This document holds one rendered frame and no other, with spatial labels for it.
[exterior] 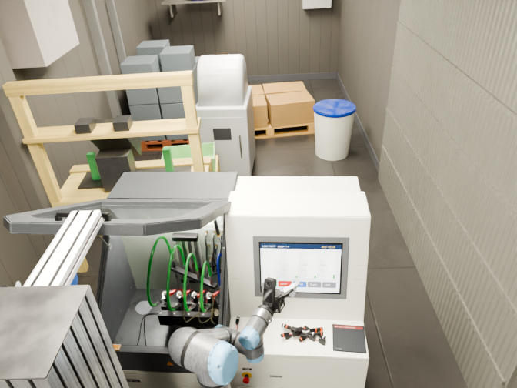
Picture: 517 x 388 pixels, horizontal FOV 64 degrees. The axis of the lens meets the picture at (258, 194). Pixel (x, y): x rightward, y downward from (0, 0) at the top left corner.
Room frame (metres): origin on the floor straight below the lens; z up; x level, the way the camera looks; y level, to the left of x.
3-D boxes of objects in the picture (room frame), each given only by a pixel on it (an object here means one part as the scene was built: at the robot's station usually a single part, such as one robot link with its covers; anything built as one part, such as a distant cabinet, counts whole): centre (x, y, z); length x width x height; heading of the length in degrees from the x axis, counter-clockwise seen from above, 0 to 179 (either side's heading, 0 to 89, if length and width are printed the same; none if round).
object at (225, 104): (4.75, 0.34, 0.73); 0.79 x 0.65 x 1.46; 178
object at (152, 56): (6.03, 1.24, 0.62); 1.26 x 0.86 x 1.25; 177
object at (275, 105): (6.06, -0.19, 0.25); 1.46 x 1.06 x 0.51; 89
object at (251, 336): (1.03, 0.05, 1.43); 0.11 x 0.08 x 0.09; 152
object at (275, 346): (1.35, -0.15, 0.96); 0.70 x 0.22 x 0.03; 83
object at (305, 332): (1.34, -0.18, 1.01); 0.23 x 0.11 x 0.06; 83
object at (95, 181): (3.51, 1.09, 0.92); 1.38 x 1.23 x 1.84; 87
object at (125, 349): (1.34, 0.56, 0.87); 0.62 x 0.04 x 0.16; 83
